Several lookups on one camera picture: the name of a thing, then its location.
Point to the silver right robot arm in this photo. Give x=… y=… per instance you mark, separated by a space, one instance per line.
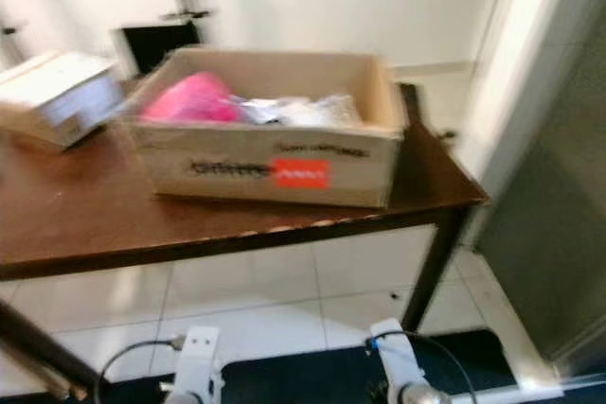
x=421 y=395

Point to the brown wooden table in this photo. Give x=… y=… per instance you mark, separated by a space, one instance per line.
x=76 y=210

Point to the small white-topped cardboard box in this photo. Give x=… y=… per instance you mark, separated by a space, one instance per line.
x=57 y=94

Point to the pink plastic bag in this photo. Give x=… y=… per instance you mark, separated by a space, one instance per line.
x=194 y=99

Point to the large open cardboard box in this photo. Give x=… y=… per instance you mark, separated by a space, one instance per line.
x=237 y=153

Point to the clear plastic wrapper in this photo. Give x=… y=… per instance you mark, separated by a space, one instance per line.
x=312 y=113

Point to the white door frame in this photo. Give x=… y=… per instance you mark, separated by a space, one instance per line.
x=519 y=63

